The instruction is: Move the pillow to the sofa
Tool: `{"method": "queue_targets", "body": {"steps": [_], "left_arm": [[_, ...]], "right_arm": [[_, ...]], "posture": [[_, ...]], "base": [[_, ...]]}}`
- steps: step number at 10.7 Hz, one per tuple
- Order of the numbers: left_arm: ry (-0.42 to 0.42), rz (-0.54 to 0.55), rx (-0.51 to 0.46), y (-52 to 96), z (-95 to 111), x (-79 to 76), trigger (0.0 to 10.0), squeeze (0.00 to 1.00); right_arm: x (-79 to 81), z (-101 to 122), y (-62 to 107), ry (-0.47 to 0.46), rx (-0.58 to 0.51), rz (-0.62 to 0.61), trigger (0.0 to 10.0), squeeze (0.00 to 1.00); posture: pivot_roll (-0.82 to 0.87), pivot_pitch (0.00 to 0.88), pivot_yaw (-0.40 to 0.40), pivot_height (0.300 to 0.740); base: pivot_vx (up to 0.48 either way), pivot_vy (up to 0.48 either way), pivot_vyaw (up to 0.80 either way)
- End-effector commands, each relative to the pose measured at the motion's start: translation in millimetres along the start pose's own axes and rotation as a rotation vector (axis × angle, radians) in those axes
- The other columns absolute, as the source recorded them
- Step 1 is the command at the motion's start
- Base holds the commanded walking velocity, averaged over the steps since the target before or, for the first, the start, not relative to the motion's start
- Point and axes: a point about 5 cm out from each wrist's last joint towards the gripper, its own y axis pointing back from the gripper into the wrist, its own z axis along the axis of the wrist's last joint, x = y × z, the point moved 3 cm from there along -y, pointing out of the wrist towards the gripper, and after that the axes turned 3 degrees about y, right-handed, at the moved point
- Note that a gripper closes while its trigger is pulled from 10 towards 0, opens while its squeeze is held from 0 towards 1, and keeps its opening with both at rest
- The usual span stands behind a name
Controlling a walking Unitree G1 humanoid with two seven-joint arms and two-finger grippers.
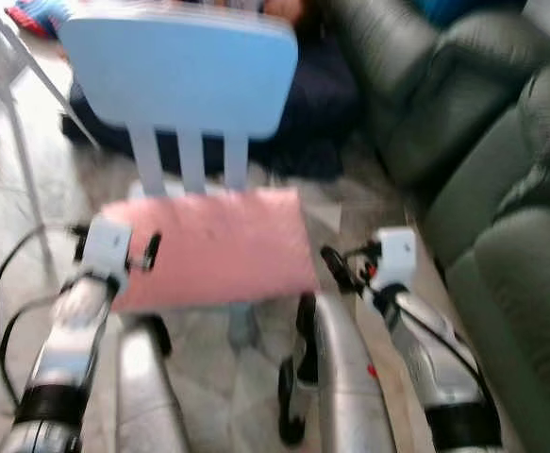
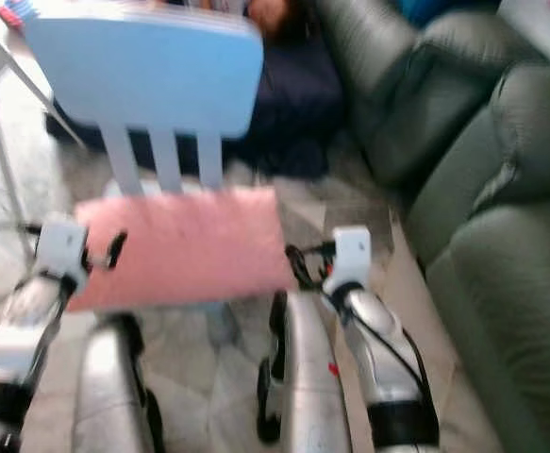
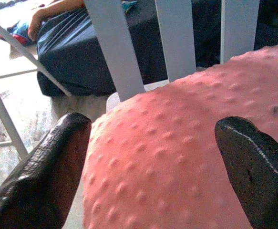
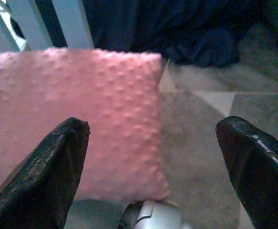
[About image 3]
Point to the white slatted chair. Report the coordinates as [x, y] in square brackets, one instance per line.
[124, 47]

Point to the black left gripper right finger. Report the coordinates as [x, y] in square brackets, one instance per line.
[255, 167]

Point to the blue and red cloth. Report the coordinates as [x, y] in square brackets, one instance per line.
[18, 29]

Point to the pink dotted pillow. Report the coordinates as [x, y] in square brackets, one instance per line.
[177, 148]

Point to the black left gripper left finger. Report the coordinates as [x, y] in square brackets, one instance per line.
[33, 181]

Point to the white folding chair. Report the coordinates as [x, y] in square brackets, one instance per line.
[7, 95]

